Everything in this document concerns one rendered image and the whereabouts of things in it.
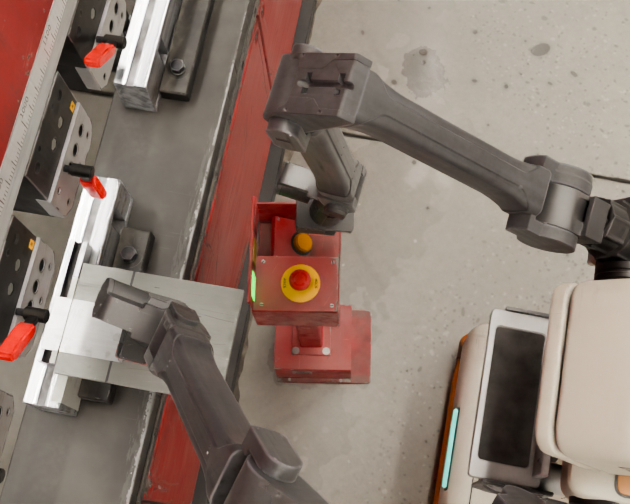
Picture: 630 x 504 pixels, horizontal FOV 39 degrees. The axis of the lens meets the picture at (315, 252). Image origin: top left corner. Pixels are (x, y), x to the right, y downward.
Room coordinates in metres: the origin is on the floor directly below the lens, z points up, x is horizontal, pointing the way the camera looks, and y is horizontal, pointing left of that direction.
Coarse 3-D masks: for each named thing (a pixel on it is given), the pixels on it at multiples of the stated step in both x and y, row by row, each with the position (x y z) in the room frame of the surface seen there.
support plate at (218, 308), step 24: (96, 288) 0.42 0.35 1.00; (144, 288) 0.41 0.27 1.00; (168, 288) 0.41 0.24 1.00; (192, 288) 0.40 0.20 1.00; (216, 288) 0.40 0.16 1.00; (216, 312) 0.36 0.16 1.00; (216, 336) 0.32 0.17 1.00; (72, 360) 0.31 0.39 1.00; (96, 360) 0.31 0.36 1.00; (216, 360) 0.28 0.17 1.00; (120, 384) 0.27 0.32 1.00; (144, 384) 0.26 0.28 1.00
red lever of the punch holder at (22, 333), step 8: (16, 312) 0.32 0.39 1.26; (24, 312) 0.32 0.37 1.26; (32, 312) 0.32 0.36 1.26; (40, 312) 0.32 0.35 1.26; (48, 312) 0.32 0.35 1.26; (32, 320) 0.31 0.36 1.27; (40, 320) 0.31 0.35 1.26; (48, 320) 0.31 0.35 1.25; (16, 328) 0.29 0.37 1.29; (24, 328) 0.29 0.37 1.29; (32, 328) 0.29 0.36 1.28; (8, 336) 0.28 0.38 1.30; (16, 336) 0.28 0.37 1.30; (24, 336) 0.28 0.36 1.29; (32, 336) 0.28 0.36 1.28; (8, 344) 0.27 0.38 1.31; (16, 344) 0.27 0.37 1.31; (24, 344) 0.27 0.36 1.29; (0, 352) 0.26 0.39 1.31; (8, 352) 0.26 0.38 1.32; (16, 352) 0.26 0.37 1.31; (8, 360) 0.25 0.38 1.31
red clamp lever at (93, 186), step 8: (64, 168) 0.52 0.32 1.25; (72, 168) 0.52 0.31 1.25; (80, 168) 0.51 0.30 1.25; (88, 168) 0.51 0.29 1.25; (80, 176) 0.51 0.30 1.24; (88, 176) 0.50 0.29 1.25; (88, 184) 0.51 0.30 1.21; (96, 184) 0.51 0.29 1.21; (88, 192) 0.51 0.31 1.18; (96, 192) 0.50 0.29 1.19; (104, 192) 0.51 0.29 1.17
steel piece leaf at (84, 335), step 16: (80, 304) 0.40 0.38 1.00; (80, 320) 0.37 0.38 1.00; (96, 320) 0.37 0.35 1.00; (64, 336) 0.35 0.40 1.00; (80, 336) 0.35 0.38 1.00; (96, 336) 0.34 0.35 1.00; (112, 336) 0.34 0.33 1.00; (64, 352) 0.33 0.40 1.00; (80, 352) 0.32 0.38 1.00; (96, 352) 0.32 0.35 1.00; (112, 352) 0.32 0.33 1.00
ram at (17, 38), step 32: (0, 0) 0.60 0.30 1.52; (32, 0) 0.64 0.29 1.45; (0, 32) 0.57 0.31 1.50; (32, 32) 0.61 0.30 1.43; (64, 32) 0.66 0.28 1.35; (0, 64) 0.55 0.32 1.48; (32, 64) 0.58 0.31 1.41; (0, 96) 0.52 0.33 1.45; (0, 128) 0.49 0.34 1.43; (32, 128) 0.53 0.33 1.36; (0, 160) 0.46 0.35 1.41; (0, 224) 0.40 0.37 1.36
